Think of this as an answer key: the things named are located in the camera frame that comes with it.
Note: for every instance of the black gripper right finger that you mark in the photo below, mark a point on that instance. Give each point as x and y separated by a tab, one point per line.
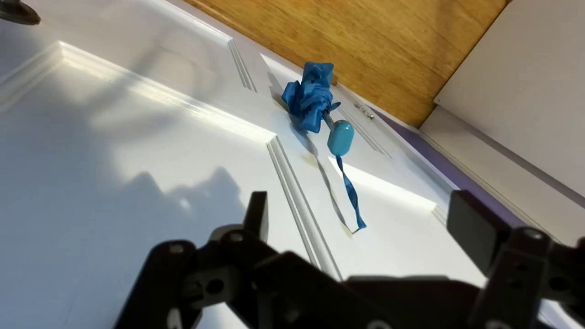
517	268

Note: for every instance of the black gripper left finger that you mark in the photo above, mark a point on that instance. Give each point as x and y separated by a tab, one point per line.
230	275

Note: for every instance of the white panelled door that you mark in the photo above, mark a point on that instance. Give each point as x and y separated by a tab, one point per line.
121	153

